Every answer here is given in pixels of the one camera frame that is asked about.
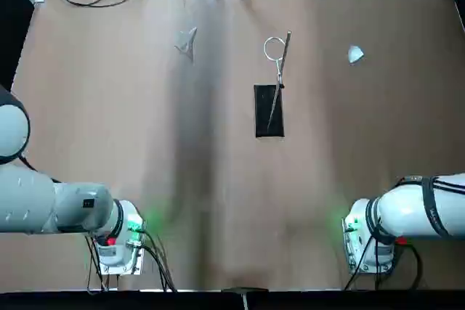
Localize clear glass funnel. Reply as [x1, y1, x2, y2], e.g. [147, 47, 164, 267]
[173, 26, 199, 65]

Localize white filter paper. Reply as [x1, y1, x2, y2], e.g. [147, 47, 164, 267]
[347, 44, 365, 67]

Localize ring stand with black base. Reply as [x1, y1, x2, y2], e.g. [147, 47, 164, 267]
[253, 30, 294, 139]

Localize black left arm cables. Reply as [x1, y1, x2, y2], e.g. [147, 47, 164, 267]
[85, 228, 179, 293]

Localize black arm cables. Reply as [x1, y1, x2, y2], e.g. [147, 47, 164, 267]
[343, 239, 424, 291]
[85, 228, 179, 293]

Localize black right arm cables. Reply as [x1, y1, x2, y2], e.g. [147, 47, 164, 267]
[343, 239, 424, 291]

